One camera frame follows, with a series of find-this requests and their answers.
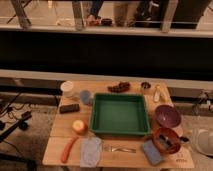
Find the black tripod stand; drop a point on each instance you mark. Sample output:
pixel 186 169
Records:
pixel 30 164

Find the blue translucent cup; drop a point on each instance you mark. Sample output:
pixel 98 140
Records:
pixel 86 98

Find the metal fork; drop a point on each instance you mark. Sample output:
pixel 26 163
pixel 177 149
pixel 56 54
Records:
pixel 110 148

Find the small metal cup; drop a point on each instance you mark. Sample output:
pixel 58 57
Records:
pixel 145 86

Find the orange carrot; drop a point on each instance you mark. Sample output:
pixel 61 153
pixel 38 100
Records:
pixel 67 149

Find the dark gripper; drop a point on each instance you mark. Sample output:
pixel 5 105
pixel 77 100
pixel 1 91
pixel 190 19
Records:
pixel 185 140

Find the purple bowl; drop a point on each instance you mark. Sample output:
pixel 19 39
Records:
pixel 167 116

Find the wooden table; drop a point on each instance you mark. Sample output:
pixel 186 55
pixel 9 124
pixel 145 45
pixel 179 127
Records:
pixel 62 132

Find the blue sponge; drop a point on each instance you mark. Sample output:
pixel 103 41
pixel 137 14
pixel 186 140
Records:
pixel 151 152

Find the red yellow apple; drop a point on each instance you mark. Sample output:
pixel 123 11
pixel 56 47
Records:
pixel 79 127

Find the grey folded cloth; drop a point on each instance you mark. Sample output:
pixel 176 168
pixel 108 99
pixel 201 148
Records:
pixel 91 149

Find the bunch of dark grapes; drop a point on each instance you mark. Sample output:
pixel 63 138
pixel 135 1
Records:
pixel 121 87

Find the black rectangular block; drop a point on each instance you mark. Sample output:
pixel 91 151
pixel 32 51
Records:
pixel 69 108

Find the green plastic tray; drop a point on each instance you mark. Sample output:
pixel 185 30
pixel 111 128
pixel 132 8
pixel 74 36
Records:
pixel 119 114

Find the red bowl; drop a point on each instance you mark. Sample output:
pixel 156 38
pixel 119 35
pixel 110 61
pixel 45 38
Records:
pixel 172 135

